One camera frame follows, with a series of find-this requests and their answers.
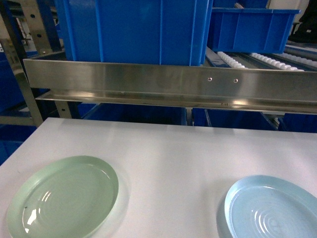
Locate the stainless steel rack rail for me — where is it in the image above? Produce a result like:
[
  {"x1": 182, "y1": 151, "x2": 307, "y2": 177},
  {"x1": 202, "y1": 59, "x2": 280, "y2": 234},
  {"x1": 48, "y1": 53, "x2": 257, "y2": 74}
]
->
[{"x1": 24, "y1": 59, "x2": 317, "y2": 114}]

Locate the blue bin right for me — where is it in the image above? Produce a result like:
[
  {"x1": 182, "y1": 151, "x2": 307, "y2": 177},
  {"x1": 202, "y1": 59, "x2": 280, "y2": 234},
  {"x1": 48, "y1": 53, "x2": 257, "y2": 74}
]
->
[{"x1": 207, "y1": 8, "x2": 300, "y2": 54}]

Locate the blue glass plate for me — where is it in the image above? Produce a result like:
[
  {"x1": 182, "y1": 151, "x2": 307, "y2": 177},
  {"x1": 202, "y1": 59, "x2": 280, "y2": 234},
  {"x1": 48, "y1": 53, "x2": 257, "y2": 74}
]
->
[{"x1": 216, "y1": 175, "x2": 317, "y2": 238}]

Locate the green glass plate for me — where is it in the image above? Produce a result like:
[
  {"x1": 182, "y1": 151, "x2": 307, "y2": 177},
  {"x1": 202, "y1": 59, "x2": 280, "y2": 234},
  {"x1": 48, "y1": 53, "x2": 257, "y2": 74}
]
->
[{"x1": 6, "y1": 156, "x2": 129, "y2": 238}]

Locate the large blue bin left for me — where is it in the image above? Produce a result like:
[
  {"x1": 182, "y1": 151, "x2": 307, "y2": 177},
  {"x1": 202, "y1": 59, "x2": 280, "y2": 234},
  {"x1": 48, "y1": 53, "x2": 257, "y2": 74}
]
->
[{"x1": 55, "y1": 0, "x2": 212, "y2": 66}]

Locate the white roller conveyor track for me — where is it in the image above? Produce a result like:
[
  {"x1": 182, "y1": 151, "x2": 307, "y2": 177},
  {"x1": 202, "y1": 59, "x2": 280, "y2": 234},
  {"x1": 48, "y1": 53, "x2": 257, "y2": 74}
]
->
[{"x1": 216, "y1": 52, "x2": 304, "y2": 72}]

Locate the steel rack upright post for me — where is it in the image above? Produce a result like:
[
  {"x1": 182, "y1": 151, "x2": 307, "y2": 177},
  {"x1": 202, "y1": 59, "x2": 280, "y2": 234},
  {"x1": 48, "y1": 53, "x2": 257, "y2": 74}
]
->
[{"x1": 0, "y1": 0, "x2": 71, "y2": 126}]

